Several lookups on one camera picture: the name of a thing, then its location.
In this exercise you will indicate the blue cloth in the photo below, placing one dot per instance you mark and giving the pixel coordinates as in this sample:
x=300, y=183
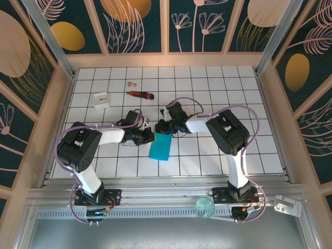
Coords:
x=160, y=147

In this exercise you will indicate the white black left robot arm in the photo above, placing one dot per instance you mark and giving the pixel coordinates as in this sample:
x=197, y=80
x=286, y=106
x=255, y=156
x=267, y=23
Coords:
x=77, y=147

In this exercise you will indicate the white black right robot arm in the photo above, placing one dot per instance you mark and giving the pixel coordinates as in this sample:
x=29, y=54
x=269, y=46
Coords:
x=228, y=132

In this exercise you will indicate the white square clock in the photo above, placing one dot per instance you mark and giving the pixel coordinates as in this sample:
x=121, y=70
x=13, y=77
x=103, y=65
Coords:
x=101, y=100

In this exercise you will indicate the red black utility knife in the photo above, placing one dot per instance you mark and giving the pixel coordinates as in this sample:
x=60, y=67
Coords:
x=141, y=95

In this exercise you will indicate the brass bolt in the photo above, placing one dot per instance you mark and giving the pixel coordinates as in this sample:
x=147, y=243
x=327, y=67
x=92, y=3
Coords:
x=131, y=84

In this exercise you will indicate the clear green plastic cup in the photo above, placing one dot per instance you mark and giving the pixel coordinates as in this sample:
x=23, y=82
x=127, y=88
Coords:
x=205, y=207

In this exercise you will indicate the black electronics module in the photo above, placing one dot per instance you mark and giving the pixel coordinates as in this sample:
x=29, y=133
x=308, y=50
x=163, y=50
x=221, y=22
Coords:
x=97, y=214
x=243, y=212

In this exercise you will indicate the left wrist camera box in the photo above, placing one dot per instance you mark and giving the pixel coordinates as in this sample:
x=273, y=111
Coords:
x=146, y=123

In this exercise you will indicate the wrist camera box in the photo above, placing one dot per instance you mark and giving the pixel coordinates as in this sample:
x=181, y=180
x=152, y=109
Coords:
x=146, y=123
x=164, y=114

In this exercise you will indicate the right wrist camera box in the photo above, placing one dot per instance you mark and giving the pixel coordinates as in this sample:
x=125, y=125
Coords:
x=164, y=114

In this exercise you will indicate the aluminium frame beam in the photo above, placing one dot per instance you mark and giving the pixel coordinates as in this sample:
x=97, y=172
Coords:
x=160, y=193

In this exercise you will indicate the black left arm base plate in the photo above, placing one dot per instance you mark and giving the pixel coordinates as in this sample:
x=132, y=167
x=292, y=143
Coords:
x=116, y=198

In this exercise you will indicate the white flower teal wall panel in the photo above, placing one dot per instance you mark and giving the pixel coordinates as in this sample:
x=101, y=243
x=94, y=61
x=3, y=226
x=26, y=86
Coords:
x=197, y=39

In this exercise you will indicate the aluminium side rail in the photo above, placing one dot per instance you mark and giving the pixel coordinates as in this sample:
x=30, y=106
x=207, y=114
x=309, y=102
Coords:
x=275, y=129
x=60, y=129

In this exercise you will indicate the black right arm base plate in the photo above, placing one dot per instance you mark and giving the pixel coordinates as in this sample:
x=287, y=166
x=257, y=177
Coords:
x=219, y=194

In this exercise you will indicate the orange circle leaf wall panel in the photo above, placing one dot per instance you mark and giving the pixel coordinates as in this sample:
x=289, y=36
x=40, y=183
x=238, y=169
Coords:
x=124, y=26

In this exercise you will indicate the yellow oval leaf wall panel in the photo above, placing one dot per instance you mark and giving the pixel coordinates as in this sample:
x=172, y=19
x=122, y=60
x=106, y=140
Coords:
x=67, y=36

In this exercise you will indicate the aluminium corner post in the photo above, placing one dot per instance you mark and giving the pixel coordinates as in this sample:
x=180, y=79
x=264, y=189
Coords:
x=275, y=39
x=52, y=44

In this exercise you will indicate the white tulip teal wall panel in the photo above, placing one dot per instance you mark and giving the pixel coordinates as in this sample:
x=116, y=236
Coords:
x=13, y=145

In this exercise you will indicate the yellow oval fern wall panel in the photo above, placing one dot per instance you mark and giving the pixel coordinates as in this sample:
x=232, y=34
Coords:
x=297, y=72

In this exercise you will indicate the beige circle teal wall panel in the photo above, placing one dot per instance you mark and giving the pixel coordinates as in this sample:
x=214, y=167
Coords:
x=259, y=13

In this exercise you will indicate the white plastic bracket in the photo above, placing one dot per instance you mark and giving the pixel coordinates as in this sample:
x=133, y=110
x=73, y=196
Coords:
x=288, y=206

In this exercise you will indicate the white fern teal wall panel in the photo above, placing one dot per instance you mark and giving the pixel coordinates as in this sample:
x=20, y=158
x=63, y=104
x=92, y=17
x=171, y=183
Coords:
x=319, y=135

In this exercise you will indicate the large beige circle wall panel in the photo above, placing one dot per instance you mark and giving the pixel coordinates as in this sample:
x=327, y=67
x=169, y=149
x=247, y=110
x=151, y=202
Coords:
x=13, y=46

